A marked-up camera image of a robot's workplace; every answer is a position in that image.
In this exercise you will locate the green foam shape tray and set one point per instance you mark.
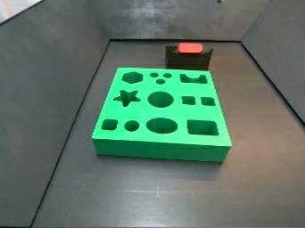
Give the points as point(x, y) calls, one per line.
point(162, 114)

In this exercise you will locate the red square-circle object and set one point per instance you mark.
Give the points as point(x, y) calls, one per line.
point(191, 48)

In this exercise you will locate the black curved fixture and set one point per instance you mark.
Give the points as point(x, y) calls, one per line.
point(195, 61)

